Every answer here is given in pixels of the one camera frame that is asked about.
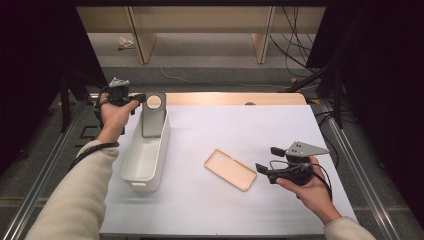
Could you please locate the white plastic storage bin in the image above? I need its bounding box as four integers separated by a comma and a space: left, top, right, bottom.
120, 106, 171, 193

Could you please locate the black metal stand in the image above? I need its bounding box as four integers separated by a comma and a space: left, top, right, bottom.
59, 66, 108, 134
286, 9, 345, 130

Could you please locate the right hand-held gripper cable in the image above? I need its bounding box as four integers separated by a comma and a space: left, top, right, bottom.
269, 159, 333, 201

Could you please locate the bundle of black cables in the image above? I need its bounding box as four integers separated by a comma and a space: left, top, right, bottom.
269, 5, 322, 78

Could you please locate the left hand-held gripper cable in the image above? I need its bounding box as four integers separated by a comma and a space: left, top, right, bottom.
68, 85, 120, 173

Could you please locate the crumpled white cloth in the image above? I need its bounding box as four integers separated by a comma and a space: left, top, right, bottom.
117, 36, 135, 51

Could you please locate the person's right hand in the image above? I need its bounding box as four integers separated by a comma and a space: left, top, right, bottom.
275, 156, 343, 225

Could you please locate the person's left hand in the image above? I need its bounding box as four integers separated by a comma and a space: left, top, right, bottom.
96, 93, 140, 144

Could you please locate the black curtain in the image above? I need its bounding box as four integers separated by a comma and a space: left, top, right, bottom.
0, 0, 108, 168
305, 0, 424, 218

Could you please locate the beige wooden shelf unit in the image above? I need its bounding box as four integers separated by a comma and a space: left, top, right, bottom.
76, 5, 326, 65

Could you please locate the hand-held gripper cable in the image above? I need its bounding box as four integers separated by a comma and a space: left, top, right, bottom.
68, 85, 120, 173
269, 159, 333, 201

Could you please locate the dark translucent phone case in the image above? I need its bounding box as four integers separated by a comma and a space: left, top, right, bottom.
141, 93, 168, 138

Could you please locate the beige phone case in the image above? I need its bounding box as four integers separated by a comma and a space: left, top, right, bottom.
204, 148, 258, 193

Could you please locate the white table mat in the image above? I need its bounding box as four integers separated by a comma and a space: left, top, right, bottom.
99, 104, 358, 236

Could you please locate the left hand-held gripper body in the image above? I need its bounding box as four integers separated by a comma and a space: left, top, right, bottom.
106, 77, 134, 107

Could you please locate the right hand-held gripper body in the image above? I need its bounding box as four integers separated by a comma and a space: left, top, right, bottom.
266, 140, 331, 187

